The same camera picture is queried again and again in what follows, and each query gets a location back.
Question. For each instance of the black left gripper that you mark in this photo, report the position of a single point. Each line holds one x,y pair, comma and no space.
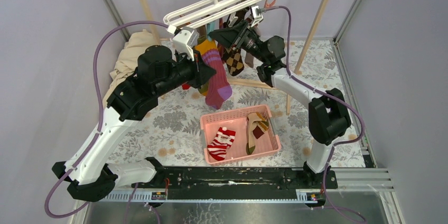
201,71

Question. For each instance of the magenta yellow sock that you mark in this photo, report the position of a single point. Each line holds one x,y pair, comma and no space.
219,88

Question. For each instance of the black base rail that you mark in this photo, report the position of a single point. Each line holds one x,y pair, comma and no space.
236,183

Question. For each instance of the beige cloth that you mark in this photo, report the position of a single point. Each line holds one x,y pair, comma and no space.
127,59

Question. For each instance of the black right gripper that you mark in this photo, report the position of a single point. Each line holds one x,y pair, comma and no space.
229,36

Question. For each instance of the pink plastic basket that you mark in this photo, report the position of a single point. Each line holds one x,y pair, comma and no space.
236,120

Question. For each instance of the argyle brown sock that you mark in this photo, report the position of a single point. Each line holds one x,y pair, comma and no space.
233,61

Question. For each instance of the red white santa sock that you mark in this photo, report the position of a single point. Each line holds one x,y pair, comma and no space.
222,141

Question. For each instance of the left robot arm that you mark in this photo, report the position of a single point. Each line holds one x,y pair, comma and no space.
158,71

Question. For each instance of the beige striped patchwork sock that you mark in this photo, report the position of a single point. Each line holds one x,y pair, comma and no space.
257,126

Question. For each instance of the wooden clothes rack frame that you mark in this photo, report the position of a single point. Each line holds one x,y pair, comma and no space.
311,33

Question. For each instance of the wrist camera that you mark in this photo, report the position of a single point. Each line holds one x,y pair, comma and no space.
184,39
257,15

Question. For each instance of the orange clothes peg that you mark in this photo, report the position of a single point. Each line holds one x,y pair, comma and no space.
269,4

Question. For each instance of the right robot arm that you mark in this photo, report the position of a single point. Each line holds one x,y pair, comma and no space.
328,116

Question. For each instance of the grey sock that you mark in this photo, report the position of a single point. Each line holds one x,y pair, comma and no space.
249,60

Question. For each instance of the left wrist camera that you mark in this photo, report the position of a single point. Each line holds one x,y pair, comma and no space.
184,39

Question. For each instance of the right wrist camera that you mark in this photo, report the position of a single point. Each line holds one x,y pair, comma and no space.
257,15

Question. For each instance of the white sock hanger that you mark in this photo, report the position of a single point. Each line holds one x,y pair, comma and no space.
205,11

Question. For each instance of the green striped sock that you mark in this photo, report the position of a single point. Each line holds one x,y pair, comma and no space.
203,90

